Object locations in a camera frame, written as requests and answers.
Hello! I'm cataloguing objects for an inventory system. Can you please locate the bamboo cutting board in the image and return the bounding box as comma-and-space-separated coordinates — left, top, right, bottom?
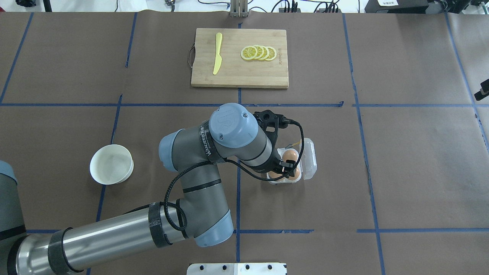
191, 28, 289, 89

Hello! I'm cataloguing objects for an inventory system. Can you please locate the black box with label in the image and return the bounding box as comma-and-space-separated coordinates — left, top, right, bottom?
364, 0, 429, 14

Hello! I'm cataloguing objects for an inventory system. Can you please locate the aluminium frame post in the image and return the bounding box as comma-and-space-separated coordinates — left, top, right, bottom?
230, 0, 249, 18

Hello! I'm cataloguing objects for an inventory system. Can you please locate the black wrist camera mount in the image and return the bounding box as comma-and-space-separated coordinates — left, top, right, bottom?
253, 110, 291, 146

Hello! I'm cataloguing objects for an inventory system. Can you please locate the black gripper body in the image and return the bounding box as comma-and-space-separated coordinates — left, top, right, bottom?
271, 151, 295, 176

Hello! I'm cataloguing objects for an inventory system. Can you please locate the yellow plastic knife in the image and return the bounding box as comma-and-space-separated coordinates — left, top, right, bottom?
213, 32, 222, 75

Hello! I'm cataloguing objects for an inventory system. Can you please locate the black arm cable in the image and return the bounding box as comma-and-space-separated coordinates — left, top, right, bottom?
164, 119, 305, 232

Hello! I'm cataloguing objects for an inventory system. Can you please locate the white paper bowl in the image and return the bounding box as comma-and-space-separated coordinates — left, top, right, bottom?
89, 144, 134, 186

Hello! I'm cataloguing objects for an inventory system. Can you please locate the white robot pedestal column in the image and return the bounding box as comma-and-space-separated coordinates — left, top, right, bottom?
186, 262, 288, 275

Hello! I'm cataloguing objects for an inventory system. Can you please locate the brown egg far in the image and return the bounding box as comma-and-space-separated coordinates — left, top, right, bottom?
282, 149, 299, 162

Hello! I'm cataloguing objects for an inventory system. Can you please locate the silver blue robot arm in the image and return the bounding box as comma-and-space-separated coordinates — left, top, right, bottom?
1, 103, 300, 275

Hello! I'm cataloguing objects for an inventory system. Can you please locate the brown egg near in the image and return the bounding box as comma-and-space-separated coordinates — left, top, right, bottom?
287, 167, 301, 181

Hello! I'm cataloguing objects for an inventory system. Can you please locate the black tripod clamp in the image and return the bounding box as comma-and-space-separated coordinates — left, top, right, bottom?
474, 79, 489, 101

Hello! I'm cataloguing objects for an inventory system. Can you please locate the brown egg from bowl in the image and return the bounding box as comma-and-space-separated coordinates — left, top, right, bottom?
267, 171, 283, 181

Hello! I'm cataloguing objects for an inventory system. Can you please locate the clear plastic egg box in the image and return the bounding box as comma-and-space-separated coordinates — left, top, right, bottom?
269, 137, 317, 185

